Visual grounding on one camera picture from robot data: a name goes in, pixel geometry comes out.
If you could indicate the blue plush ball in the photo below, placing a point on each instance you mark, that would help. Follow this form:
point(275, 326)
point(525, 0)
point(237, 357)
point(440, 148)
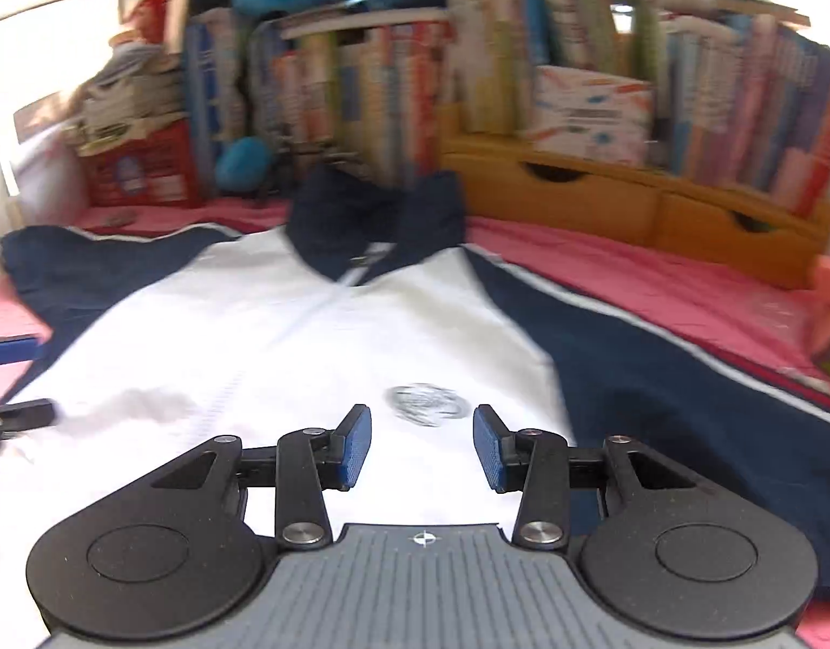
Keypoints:
point(242, 163)

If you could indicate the black model bicycle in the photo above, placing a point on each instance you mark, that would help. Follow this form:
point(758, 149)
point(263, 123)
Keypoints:
point(286, 176)

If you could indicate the wooden drawer organizer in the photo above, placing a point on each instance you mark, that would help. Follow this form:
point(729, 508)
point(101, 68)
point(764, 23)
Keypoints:
point(591, 196)

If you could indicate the pink bunny print blanket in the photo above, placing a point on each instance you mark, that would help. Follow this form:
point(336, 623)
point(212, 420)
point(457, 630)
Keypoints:
point(624, 270)

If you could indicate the stack of paper booklets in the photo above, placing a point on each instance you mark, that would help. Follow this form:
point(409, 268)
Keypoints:
point(131, 94)

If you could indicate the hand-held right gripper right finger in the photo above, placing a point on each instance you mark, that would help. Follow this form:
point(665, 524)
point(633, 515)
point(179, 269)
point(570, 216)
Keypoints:
point(491, 449)

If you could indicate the navy and white jacket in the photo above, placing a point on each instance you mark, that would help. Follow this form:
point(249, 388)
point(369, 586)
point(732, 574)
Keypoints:
point(320, 324)

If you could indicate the row of slim schoolbooks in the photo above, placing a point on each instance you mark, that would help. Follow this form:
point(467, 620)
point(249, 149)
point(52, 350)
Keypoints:
point(739, 81)

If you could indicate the tan flat board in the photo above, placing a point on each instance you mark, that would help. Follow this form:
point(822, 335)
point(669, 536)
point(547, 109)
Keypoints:
point(182, 0)

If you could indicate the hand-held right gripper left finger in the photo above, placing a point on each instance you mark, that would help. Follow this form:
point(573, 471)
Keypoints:
point(354, 449)

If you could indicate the white printed cardboard box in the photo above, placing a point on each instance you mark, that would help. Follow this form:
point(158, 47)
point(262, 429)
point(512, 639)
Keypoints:
point(591, 115)

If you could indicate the red plastic crate with sticker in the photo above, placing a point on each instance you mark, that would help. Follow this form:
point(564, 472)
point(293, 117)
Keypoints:
point(144, 169)

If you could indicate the row of tall children's books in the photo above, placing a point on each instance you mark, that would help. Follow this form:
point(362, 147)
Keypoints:
point(334, 81)

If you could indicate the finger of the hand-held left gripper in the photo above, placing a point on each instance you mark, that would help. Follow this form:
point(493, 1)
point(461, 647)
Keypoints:
point(9, 350)
point(19, 418)

